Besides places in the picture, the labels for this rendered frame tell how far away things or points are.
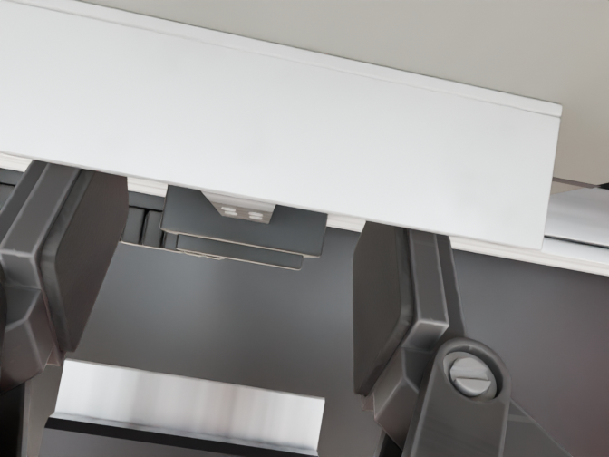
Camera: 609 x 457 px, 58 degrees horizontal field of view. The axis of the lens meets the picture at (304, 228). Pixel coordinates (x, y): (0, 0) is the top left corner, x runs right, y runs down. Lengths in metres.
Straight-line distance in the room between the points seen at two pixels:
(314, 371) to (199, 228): 0.38
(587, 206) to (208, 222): 0.33
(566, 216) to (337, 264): 0.31
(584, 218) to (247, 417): 0.38
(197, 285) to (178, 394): 0.50
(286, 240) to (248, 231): 0.03
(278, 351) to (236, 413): 0.51
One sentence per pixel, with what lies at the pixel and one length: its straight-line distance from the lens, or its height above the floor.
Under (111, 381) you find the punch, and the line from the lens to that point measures 0.23.
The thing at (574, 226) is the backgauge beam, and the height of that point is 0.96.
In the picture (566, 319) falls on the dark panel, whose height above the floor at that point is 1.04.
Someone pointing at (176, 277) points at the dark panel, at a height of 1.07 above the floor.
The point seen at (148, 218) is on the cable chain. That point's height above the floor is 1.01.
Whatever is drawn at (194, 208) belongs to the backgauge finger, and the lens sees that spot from 0.41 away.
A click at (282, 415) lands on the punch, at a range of 0.23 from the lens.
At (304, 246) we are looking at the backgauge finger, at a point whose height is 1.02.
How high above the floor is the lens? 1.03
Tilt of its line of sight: 4 degrees down
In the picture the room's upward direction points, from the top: 170 degrees counter-clockwise
